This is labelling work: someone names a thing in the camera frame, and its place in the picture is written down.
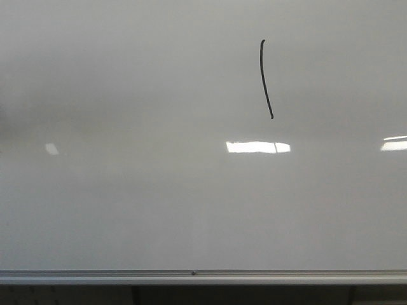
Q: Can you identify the aluminium whiteboard marker tray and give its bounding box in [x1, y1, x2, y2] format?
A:
[1, 269, 406, 286]

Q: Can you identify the black drawn marker stroke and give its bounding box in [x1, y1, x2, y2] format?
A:
[259, 39, 274, 119]

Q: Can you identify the white whiteboard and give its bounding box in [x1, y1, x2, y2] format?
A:
[1, 1, 406, 270]

